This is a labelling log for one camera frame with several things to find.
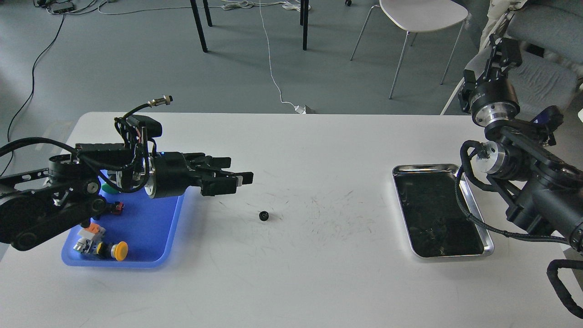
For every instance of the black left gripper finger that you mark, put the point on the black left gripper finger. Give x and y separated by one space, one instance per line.
200 162
225 183

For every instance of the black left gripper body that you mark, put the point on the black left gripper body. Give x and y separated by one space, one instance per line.
171 174

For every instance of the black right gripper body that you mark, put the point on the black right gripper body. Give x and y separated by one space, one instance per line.
493 100

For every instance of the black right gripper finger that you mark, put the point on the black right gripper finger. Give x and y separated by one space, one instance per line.
504 56
466 90

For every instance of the small black gear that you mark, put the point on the small black gear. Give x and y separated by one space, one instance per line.
264 215

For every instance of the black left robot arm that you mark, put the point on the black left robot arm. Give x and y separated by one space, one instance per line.
40 204

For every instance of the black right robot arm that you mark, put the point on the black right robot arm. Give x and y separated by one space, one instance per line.
543 193

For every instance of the grey chair in corner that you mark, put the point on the grey chair in corner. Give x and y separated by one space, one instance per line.
554 25

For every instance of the grey upholstered chair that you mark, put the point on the grey upholstered chair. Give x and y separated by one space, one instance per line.
540 83

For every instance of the blue plastic tray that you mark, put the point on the blue plastic tray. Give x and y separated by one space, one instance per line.
147 225

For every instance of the white plastic chair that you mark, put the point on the white plastic chair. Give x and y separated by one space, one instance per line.
419 16

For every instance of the yellow mushroom push button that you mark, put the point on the yellow mushroom push button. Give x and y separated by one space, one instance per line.
102 249

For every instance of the orange grey contact block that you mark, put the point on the orange grey contact block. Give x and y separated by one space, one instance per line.
94 232

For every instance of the black table leg left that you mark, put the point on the black table leg left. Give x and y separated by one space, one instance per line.
198 22

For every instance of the black table leg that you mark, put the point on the black table leg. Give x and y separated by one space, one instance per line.
304 16
198 22

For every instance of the silver metal tray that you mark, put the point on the silver metal tray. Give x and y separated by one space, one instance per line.
433 206

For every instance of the black table leg right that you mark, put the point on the black table leg right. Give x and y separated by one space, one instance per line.
304 16

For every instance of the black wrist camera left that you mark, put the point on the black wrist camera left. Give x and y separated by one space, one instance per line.
152 127

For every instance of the green push button switch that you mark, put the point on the green push button switch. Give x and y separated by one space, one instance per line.
108 189

